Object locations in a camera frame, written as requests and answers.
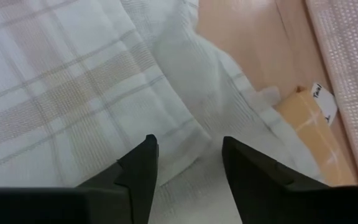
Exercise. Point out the white perforated plastic basket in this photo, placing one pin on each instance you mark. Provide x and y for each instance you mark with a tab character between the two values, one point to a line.
350	77

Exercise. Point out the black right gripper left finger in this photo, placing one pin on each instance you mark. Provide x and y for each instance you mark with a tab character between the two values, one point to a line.
138	168

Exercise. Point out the white pink-striped towel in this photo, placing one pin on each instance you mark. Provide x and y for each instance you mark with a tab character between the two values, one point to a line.
325	101

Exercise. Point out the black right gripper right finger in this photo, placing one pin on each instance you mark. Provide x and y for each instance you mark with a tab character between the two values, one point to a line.
253	171

